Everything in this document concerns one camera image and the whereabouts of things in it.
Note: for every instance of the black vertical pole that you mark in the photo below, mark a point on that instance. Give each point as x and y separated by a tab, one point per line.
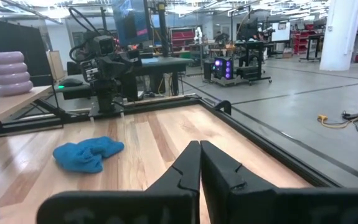
163	31

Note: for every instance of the white board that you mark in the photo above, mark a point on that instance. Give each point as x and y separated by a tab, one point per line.
280	31

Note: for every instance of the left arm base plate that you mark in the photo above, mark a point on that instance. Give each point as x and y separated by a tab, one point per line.
118	109

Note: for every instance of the black backdrop panel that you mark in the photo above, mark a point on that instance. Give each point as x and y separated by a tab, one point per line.
26	40

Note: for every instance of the computer monitor with blue screen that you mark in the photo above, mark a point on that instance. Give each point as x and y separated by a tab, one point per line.
132	21

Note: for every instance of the black shelf frame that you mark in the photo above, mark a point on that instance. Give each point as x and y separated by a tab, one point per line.
51	113

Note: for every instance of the black computer mouse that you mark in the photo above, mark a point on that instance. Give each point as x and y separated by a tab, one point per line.
71	82

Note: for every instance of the pink ribbed mug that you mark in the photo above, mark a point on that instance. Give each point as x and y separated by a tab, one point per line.
9	73

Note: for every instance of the computer tower with purple lights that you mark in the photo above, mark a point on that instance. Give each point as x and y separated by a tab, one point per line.
223	68

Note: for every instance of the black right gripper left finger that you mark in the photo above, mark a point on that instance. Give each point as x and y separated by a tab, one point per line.
166	205

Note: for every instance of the red shelf rack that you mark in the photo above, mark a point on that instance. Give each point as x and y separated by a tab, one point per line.
181	39

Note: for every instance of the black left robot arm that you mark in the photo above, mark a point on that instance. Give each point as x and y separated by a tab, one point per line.
105	93

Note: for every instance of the white pillar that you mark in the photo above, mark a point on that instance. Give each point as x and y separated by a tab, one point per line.
339	34

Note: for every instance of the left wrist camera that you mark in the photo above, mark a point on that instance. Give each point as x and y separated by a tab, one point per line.
104	46

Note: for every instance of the wooden shelf board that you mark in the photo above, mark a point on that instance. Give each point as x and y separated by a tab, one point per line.
7	104

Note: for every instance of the blue terry cloth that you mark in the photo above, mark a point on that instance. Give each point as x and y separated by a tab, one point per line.
85	154

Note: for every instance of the black equipment cart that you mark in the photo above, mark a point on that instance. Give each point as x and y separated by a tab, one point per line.
251	62

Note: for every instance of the black power strip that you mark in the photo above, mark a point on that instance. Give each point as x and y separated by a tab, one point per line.
353	115

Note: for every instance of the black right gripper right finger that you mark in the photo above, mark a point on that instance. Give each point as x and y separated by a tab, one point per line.
259	205

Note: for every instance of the grey desk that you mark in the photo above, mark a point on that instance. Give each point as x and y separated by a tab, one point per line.
166	63

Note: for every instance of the black table frame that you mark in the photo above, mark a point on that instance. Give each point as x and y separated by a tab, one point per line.
259	140

